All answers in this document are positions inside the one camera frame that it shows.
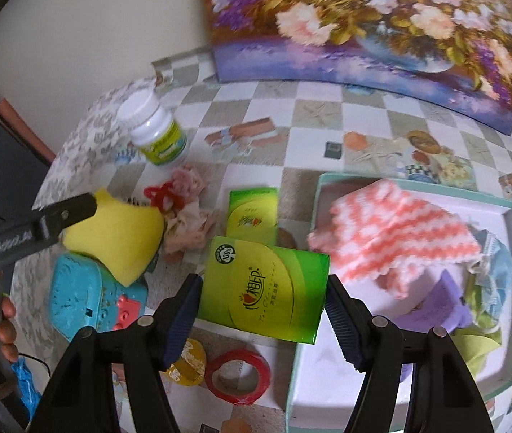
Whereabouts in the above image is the red fuzzy ornament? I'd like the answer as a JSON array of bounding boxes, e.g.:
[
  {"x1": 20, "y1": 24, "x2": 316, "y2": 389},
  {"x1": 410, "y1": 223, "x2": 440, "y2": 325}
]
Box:
[{"x1": 143, "y1": 183, "x2": 180, "y2": 213}]

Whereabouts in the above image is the yellow tape roll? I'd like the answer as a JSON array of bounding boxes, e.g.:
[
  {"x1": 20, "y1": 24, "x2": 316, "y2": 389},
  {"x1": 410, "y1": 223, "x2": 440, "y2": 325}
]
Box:
[{"x1": 163, "y1": 338, "x2": 207, "y2": 388}]

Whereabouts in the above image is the purple cloth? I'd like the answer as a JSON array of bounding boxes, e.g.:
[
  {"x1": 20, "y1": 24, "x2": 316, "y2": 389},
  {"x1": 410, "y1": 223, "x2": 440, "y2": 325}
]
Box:
[{"x1": 393, "y1": 268, "x2": 471, "y2": 384}]

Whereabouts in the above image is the blue plastic item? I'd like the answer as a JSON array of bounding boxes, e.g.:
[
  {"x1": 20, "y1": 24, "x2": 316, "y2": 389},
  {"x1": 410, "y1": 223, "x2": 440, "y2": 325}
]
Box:
[{"x1": 10, "y1": 355, "x2": 43, "y2": 416}]

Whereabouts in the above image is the white pill bottle green label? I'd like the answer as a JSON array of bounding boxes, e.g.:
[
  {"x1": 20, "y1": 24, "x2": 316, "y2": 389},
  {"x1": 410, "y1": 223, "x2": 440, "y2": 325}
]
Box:
[{"x1": 116, "y1": 88, "x2": 189, "y2": 167}]

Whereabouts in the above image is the person's left hand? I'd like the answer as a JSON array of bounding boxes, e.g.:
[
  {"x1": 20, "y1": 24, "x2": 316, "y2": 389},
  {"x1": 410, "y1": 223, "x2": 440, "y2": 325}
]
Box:
[{"x1": 0, "y1": 297, "x2": 18, "y2": 362}]

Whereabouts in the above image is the white tray teal rim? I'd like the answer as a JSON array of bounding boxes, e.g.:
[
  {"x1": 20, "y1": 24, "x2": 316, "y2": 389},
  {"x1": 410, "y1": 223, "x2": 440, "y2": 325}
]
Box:
[{"x1": 285, "y1": 172, "x2": 512, "y2": 433}]

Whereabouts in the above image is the brown wooden chair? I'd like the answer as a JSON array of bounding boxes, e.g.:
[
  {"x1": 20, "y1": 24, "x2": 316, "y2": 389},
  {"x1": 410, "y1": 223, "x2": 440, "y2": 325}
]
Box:
[{"x1": 0, "y1": 97, "x2": 56, "y2": 165}]

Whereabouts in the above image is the black cable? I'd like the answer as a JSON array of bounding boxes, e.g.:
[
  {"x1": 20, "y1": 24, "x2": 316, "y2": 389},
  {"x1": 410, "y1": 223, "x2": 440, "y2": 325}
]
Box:
[{"x1": 17, "y1": 352, "x2": 54, "y2": 377}]

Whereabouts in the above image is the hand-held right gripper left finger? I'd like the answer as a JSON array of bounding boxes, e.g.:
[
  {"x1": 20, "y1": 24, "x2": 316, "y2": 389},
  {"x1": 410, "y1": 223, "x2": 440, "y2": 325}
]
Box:
[{"x1": 26, "y1": 274, "x2": 205, "y2": 433}]

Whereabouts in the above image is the pink white chevron cloth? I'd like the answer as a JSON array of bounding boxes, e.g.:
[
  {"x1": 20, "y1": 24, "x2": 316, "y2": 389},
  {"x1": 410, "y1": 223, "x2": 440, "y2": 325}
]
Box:
[{"x1": 306, "y1": 178, "x2": 483, "y2": 301}]

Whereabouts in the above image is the teal plastic toy case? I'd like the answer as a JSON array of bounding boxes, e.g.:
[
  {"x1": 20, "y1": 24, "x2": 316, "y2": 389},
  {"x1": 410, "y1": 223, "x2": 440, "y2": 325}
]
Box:
[{"x1": 49, "y1": 253, "x2": 149, "y2": 342}]

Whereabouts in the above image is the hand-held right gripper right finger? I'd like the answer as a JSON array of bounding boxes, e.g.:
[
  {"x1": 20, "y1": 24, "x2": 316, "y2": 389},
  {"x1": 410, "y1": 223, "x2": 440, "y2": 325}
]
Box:
[{"x1": 326, "y1": 274, "x2": 496, "y2": 433}]

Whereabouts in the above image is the red tape roll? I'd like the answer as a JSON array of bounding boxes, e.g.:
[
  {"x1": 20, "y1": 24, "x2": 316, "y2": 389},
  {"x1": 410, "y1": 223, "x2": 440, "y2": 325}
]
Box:
[{"x1": 204, "y1": 349, "x2": 272, "y2": 407}]

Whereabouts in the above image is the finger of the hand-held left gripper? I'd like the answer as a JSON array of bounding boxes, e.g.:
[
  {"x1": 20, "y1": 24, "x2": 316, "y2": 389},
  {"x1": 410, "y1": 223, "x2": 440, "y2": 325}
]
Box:
[{"x1": 33, "y1": 192, "x2": 99, "y2": 236}]

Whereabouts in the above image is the blue face mask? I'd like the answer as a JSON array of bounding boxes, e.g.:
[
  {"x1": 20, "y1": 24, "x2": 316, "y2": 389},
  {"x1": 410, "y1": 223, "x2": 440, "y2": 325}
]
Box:
[{"x1": 463, "y1": 230, "x2": 512, "y2": 321}]

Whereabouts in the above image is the yellow-green cloth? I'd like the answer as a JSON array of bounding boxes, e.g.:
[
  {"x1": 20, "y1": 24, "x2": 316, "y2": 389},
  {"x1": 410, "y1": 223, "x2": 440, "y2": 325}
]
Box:
[{"x1": 452, "y1": 280, "x2": 504, "y2": 380}]

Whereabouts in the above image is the green tissue pack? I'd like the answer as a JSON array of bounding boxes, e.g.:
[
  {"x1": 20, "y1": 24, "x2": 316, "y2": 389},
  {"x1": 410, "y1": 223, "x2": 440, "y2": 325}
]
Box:
[
  {"x1": 195, "y1": 236, "x2": 331, "y2": 345},
  {"x1": 226, "y1": 187, "x2": 280, "y2": 248}
]

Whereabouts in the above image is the floral still life painting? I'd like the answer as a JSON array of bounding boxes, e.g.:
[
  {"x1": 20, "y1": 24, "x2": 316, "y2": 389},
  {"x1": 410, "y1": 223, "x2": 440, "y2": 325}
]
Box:
[{"x1": 195, "y1": 0, "x2": 512, "y2": 136}]

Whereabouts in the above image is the yellow sponge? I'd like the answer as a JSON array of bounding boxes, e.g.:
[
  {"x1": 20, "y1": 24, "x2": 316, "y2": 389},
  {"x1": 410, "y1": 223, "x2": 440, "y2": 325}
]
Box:
[{"x1": 62, "y1": 189, "x2": 165, "y2": 287}]

